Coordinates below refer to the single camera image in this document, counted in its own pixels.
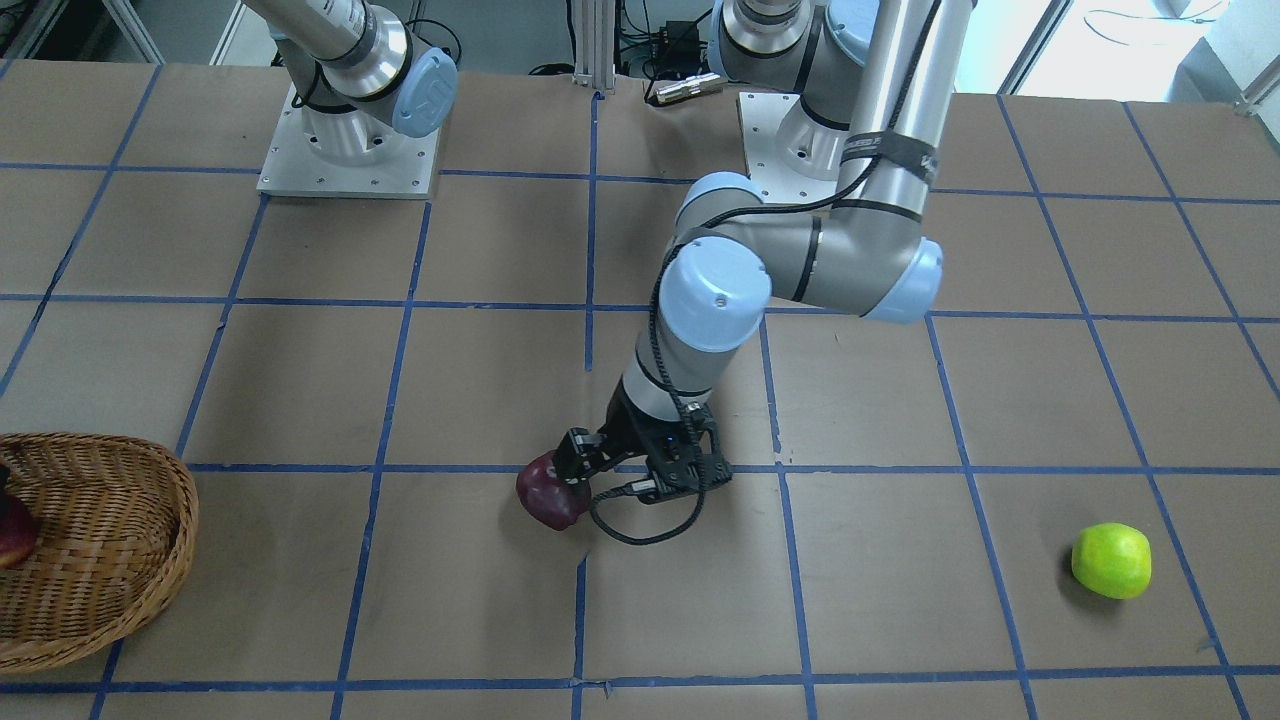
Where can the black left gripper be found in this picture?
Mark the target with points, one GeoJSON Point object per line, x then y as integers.
{"type": "Point", "coordinates": [627, 424]}

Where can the dark red apple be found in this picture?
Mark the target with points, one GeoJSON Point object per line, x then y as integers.
{"type": "Point", "coordinates": [547, 497]}

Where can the red apple with yellow patch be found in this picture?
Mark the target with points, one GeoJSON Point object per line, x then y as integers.
{"type": "Point", "coordinates": [19, 532]}

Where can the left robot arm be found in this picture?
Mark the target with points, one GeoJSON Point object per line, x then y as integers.
{"type": "Point", "coordinates": [871, 115]}

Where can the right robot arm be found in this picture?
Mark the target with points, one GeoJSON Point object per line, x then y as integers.
{"type": "Point", "coordinates": [347, 56]}

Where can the woven wicker basket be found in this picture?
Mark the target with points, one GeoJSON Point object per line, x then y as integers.
{"type": "Point", "coordinates": [117, 522]}

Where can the silver metal connector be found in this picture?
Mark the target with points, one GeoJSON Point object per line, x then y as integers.
{"type": "Point", "coordinates": [685, 89]}

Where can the green apple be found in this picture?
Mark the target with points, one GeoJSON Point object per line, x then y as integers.
{"type": "Point", "coordinates": [1113, 560]}

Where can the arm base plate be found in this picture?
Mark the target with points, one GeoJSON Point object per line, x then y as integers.
{"type": "Point", "coordinates": [315, 155]}
{"type": "Point", "coordinates": [790, 157]}

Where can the aluminium frame post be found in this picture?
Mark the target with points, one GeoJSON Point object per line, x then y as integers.
{"type": "Point", "coordinates": [594, 32]}

